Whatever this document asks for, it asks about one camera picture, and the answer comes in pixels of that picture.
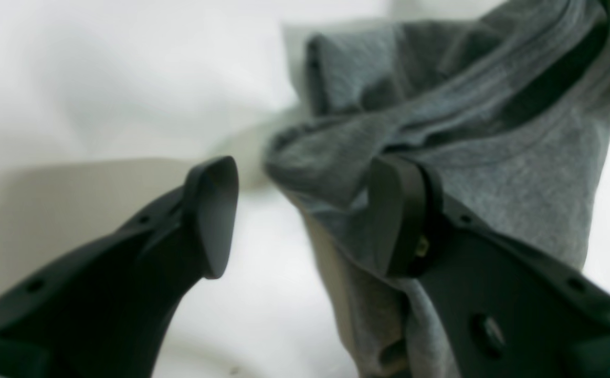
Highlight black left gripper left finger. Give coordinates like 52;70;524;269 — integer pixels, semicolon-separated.
0;156;239;377

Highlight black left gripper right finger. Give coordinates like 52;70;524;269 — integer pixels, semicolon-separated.
371;157;610;377

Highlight grey T-shirt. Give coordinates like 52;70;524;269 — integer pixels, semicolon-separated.
262;1;610;377

